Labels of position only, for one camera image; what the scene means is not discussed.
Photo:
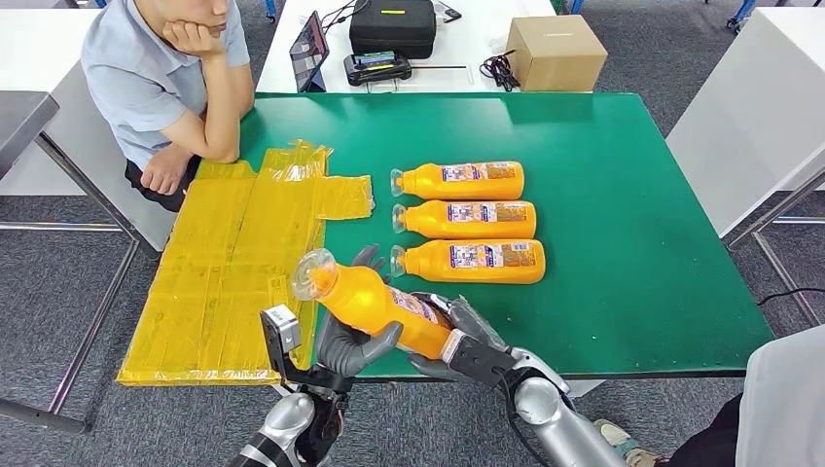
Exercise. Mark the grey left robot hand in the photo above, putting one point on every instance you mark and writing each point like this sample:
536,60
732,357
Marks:
338,351

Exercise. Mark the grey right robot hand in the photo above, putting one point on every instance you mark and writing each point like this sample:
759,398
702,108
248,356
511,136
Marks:
470,316

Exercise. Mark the orange plastic bottle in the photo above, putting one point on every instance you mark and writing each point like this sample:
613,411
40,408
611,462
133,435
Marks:
367,303
470,223
474,264
464,184

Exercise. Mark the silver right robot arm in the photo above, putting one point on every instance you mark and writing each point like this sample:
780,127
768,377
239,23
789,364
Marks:
548,412

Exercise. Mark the yellow plastic sheet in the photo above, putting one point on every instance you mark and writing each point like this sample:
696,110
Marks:
225,258

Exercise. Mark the black handheld controller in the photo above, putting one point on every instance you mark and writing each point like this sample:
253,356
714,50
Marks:
378,69

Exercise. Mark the brown cardboard box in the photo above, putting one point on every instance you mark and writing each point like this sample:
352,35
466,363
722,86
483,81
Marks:
555,55

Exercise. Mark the white table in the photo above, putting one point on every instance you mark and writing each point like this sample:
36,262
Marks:
464,39

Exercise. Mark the black carrying case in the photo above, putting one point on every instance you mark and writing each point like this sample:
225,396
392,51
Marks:
392,29

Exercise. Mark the black tablet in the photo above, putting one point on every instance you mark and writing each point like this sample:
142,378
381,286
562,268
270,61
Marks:
308,55

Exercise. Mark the seated person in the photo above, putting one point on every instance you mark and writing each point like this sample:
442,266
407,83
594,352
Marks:
148,90

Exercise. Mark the standing person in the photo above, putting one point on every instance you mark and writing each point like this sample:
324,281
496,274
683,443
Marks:
786,399

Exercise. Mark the white desk with metal legs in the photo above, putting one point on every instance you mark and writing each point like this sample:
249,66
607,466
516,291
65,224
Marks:
747,116

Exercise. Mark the white desk with side panel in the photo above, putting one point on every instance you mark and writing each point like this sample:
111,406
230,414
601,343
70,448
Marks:
39,45

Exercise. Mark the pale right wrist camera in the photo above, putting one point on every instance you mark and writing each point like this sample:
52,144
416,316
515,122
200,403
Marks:
480,361

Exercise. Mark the grey desk with metal frame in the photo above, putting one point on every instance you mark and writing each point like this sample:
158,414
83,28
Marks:
19,122

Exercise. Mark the blue cart frame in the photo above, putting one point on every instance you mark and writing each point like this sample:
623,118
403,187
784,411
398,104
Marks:
741,10

